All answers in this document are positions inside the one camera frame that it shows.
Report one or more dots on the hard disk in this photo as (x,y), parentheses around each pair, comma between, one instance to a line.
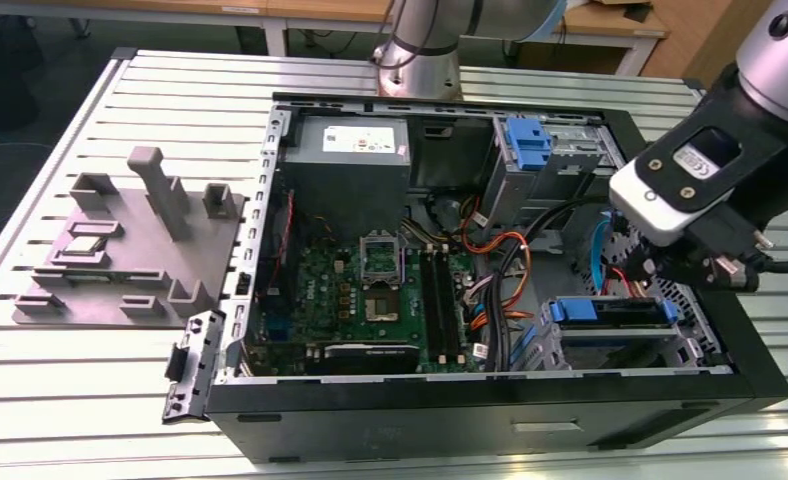
(574,310)

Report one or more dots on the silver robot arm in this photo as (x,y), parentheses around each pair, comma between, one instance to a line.
(421,65)

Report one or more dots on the silver disk bay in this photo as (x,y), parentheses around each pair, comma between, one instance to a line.
(608,335)

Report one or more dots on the brown wooden cabinet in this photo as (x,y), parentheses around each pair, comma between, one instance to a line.
(701,40)

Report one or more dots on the small wooden desk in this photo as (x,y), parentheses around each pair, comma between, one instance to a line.
(608,25)

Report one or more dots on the blue drive latch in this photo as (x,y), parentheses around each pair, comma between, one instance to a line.
(528,145)

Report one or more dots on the silver drive cage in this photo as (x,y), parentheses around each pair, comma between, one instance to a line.
(521,195)

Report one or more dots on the black RAM slot bank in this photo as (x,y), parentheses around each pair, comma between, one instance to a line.
(444,310)

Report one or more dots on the CPU socket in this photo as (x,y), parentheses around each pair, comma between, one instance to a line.
(381,260)

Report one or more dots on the grey power supply unit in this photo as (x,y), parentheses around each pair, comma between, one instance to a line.
(347,200)

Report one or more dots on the square board chip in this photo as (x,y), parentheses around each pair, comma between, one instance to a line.
(382,309)

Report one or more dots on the green motherboard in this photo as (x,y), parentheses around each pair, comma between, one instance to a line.
(327,280)

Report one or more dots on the black PC case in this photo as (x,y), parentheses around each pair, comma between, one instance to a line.
(434,415)

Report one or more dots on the black graphics card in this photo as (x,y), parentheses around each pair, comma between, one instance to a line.
(368,357)

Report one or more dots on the grey parts rack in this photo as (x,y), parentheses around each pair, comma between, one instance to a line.
(154,270)

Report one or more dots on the long wooden desk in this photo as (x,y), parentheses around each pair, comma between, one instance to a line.
(167,11)

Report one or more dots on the green RAM stick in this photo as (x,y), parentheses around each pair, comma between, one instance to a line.
(97,276)

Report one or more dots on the silver CPU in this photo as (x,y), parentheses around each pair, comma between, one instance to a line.
(83,246)

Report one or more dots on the grey expansion latch bracket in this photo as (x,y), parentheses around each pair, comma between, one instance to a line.
(197,360)

